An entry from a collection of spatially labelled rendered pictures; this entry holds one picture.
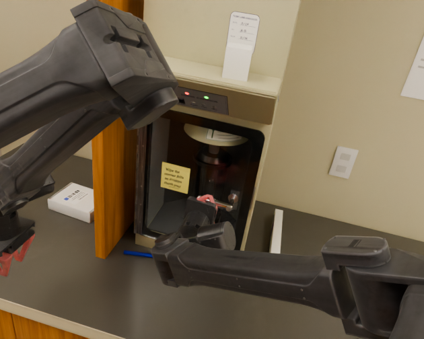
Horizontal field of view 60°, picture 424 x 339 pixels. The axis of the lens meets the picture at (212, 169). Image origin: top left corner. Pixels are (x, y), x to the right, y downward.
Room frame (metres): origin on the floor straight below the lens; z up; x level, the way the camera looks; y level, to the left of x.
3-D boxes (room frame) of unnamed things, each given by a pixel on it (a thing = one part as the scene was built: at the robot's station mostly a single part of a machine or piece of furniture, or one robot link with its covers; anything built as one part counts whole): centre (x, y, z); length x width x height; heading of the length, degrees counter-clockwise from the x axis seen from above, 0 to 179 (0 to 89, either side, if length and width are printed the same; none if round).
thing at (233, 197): (0.75, -0.02, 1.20); 0.10 x 0.05 x 0.03; 78
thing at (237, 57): (0.74, -0.02, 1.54); 0.05 x 0.05 x 0.06; 88
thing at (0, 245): (0.54, 0.39, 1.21); 0.10 x 0.07 x 0.07; 170
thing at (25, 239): (0.55, 0.39, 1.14); 0.07 x 0.07 x 0.09; 80
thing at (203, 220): (0.63, 0.02, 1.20); 0.07 x 0.07 x 0.10; 79
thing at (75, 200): (0.98, 0.42, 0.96); 0.16 x 0.12 x 0.04; 75
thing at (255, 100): (0.75, 0.05, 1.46); 0.32 x 0.12 x 0.10; 80
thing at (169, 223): (0.80, 0.04, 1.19); 0.30 x 0.01 x 0.40; 78
